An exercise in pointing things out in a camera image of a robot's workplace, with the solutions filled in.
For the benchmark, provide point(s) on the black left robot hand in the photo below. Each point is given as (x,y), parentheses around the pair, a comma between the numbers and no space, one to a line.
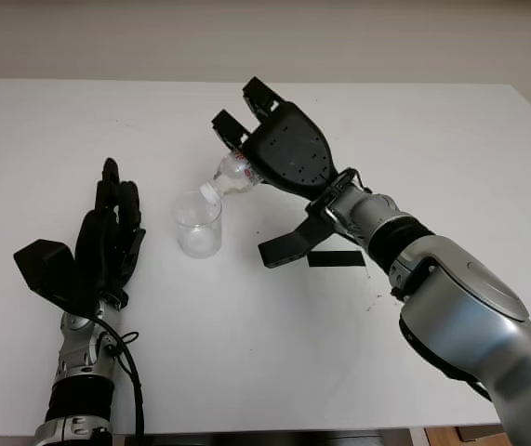
(102,251)

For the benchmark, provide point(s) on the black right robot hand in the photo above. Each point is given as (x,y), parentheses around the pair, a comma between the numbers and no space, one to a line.
(293,148)

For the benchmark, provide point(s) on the clear plastic water bottle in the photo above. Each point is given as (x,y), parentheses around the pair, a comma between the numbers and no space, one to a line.
(234,179)

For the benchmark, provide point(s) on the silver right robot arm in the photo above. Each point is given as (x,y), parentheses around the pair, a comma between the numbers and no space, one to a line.
(460,297)

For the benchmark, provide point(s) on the clear glass cup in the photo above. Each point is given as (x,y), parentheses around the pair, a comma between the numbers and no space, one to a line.
(197,227)

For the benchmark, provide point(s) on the black tape strip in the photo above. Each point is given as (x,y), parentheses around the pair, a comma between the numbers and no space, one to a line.
(337,259)

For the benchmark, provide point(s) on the dark robot torso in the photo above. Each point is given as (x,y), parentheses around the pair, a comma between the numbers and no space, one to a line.
(265,439)

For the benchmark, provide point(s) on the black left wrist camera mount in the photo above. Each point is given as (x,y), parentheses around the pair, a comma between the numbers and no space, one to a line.
(49,269)

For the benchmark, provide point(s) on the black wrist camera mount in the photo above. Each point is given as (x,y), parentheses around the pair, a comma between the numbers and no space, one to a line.
(49,269)
(288,246)

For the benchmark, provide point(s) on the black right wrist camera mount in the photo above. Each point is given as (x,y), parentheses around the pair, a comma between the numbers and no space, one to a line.
(288,246)

